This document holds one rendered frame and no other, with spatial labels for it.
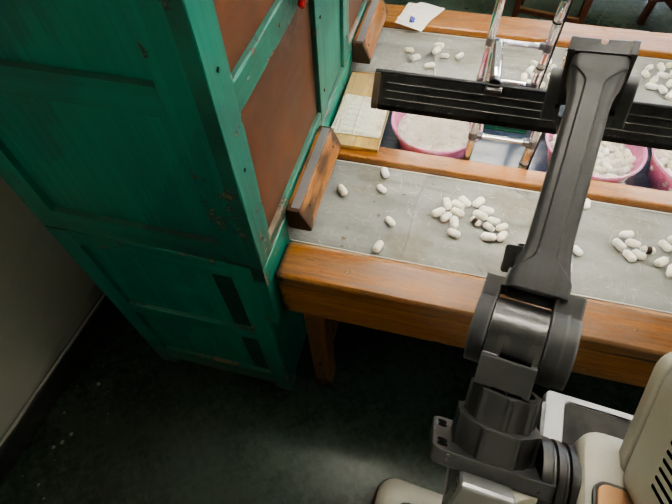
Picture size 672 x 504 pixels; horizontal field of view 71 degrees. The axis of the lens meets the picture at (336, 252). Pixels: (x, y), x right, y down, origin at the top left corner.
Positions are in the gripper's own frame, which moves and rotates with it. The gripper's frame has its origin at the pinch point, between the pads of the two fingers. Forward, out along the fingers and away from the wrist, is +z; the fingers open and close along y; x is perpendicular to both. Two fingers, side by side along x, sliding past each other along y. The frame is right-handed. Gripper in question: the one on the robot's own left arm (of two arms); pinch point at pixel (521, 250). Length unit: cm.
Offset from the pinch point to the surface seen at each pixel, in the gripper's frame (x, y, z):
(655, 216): -10.5, -33.0, 18.0
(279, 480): 93, 54, 6
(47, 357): 69, 142, 7
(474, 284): 7.5, 9.8, -9.0
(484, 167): -15.9, 10.6, 20.2
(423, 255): 5.0, 22.2, -2.1
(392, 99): -29.8, 34.7, -11.3
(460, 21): -60, 24, 74
